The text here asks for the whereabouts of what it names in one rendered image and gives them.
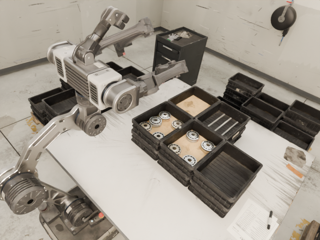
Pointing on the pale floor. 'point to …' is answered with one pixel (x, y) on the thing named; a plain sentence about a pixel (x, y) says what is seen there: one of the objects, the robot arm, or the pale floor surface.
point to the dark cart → (181, 52)
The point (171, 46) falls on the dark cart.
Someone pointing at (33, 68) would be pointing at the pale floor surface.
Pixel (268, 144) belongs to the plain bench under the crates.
